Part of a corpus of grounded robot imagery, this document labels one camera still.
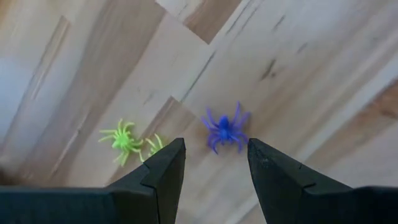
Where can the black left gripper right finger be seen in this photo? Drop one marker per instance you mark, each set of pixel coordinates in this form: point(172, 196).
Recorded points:
point(289, 199)

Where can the purple plastic spider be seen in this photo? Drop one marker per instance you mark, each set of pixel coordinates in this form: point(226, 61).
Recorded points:
point(224, 129)

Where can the green plastic spider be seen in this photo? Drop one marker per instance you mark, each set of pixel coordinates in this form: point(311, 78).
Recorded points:
point(122, 141)
point(154, 146)

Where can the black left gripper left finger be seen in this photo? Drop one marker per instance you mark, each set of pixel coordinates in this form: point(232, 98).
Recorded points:
point(143, 202)

